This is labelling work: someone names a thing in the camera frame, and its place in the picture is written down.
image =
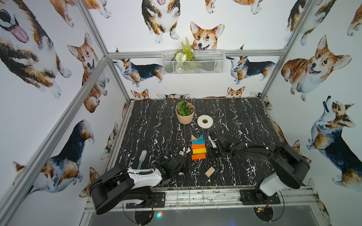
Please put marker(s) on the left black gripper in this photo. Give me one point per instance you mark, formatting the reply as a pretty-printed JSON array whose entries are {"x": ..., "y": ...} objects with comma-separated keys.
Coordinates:
[{"x": 179, "y": 159}]

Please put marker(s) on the orange long block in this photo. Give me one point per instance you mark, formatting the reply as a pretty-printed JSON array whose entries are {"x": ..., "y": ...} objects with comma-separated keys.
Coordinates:
[
  {"x": 198, "y": 146},
  {"x": 200, "y": 156}
]

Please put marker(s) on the yellow long block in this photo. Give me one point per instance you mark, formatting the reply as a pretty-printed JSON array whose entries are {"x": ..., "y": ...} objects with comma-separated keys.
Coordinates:
[{"x": 199, "y": 151}]

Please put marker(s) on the teal long block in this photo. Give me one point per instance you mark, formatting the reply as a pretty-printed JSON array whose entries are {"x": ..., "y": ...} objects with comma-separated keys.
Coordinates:
[{"x": 198, "y": 142}]

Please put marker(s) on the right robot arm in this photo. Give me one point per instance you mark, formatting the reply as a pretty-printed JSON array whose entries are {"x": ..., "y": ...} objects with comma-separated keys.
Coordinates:
[{"x": 290, "y": 168}]

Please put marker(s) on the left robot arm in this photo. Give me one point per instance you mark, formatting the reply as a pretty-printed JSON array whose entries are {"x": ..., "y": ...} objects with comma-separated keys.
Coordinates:
[{"x": 126, "y": 185}]

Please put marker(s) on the white tape roll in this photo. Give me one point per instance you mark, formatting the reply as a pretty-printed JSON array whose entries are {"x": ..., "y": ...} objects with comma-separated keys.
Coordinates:
[{"x": 205, "y": 121}]

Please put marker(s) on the pink potted green plant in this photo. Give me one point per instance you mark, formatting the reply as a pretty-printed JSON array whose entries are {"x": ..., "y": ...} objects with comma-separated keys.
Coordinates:
[{"x": 185, "y": 112}]

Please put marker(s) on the green fern with white flower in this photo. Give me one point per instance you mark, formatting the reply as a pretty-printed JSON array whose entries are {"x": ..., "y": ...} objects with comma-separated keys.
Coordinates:
[{"x": 184, "y": 58}]

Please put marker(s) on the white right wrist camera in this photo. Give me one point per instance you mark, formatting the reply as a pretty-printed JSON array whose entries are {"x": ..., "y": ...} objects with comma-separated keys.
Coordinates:
[{"x": 212, "y": 142}]

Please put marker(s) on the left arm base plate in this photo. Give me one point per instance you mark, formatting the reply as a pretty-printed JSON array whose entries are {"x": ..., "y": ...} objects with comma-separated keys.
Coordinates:
[{"x": 155, "y": 200}]

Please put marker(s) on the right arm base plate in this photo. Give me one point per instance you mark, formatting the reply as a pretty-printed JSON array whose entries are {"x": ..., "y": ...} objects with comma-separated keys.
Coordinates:
[{"x": 257, "y": 197}]

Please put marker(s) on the white wire wall basket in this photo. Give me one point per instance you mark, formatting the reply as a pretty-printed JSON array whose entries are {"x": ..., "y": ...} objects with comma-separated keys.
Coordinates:
[{"x": 202, "y": 62}]

